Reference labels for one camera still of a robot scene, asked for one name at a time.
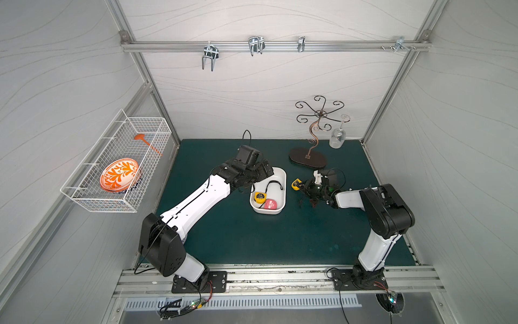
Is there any yellow deli tape measure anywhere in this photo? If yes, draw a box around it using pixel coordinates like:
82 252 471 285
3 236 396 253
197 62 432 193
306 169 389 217
254 180 284 205

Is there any white plastic storage box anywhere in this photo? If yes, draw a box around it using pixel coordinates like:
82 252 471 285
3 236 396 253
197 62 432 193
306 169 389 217
249 167 287 215

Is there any pink tape measure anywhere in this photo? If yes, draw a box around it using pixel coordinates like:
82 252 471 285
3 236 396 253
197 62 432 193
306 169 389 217
259 199 278 210

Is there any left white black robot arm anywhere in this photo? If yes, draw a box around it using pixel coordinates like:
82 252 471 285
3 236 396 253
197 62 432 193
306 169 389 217
138 159 274 286

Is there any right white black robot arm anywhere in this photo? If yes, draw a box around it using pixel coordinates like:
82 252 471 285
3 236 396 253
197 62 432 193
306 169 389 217
296 180 415 288

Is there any copper scroll glass stand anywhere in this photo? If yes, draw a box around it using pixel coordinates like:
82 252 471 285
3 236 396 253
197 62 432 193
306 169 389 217
289 95 345 170

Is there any clear wine glass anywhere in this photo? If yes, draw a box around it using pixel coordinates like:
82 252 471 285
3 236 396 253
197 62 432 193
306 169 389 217
329 114 351 149

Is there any orange spatula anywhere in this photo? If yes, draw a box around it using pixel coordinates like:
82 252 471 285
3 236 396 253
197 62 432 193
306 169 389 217
134 134 163 156

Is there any orange patterned plate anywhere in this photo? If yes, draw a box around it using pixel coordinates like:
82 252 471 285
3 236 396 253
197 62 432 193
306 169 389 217
100 158 141 193

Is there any metal double hook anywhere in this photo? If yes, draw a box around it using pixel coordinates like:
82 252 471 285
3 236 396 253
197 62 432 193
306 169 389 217
202 44 219 72

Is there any metal loop hook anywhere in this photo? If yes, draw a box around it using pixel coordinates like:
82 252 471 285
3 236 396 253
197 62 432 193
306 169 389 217
248 36 265 56

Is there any small metal clip hook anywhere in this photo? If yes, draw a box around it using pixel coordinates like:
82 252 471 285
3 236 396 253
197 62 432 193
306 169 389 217
297 36 306 53

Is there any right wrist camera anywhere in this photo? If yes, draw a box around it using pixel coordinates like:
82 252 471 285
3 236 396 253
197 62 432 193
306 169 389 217
313 170 340 188

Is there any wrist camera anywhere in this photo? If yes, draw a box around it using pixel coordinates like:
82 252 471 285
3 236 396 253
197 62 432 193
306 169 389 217
236 145 260 167
313 170 340 188

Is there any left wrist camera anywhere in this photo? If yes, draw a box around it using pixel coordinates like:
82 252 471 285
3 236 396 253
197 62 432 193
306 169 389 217
236 145 260 167

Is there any right base cable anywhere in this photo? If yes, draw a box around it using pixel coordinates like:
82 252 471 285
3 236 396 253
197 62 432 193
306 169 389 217
326 266 349 324

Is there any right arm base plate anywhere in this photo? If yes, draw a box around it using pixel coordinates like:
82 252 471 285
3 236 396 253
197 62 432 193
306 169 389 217
326 266 389 291

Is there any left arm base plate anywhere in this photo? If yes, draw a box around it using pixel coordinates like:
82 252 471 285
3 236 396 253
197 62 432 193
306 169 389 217
171 271 228 294

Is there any white wire wall basket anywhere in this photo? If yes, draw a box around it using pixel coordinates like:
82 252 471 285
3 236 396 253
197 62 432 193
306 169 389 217
60 111 171 213

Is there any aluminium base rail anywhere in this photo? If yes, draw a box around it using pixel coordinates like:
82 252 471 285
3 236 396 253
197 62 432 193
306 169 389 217
113 265 446 297

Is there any left base cable bundle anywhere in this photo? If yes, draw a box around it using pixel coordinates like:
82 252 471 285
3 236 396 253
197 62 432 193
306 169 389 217
157 281 214 321

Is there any metal bracket hook right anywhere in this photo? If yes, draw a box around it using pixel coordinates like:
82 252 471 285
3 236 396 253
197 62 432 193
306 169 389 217
380 36 417 53

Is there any aluminium top rail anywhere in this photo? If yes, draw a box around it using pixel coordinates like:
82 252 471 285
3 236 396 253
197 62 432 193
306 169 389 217
121 39 432 54

